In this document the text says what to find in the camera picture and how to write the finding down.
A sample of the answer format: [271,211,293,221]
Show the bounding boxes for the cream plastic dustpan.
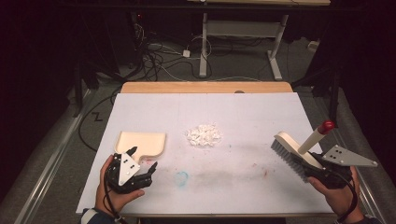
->
[114,131,167,165]

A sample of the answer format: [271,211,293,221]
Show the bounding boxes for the person's right hand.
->
[307,165,364,224]

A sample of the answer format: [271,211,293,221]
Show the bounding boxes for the wooden table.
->
[120,80,294,94]

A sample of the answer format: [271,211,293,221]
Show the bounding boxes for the tangle of floor cables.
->
[130,12,219,82]

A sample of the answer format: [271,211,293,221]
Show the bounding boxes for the white brush with red-tipped handle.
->
[270,119,336,184]

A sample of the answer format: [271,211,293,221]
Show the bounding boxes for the black metal stand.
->
[291,60,342,125]
[72,60,101,119]

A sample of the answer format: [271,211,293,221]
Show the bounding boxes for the black floor cable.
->
[77,88,123,153]

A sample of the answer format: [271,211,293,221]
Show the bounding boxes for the metal floor rail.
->
[330,124,396,224]
[12,88,92,224]

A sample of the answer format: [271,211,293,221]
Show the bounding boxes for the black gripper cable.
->
[103,161,129,224]
[335,171,359,222]

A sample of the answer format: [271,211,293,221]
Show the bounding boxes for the person's left hand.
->
[94,155,146,217]

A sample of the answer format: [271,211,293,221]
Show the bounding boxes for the white table cover sheet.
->
[76,91,334,217]

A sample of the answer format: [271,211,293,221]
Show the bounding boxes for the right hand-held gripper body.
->
[306,144,379,189]

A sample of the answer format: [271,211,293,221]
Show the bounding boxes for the white metal desk frame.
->
[186,0,332,82]

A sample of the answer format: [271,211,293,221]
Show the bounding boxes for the pile of white paper scraps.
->
[185,123,224,148]

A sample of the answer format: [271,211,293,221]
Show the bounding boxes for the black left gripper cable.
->
[103,161,129,224]

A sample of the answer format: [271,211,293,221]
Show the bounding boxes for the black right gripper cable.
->
[335,171,359,222]

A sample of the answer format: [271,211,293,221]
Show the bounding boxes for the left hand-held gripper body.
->
[106,151,154,194]

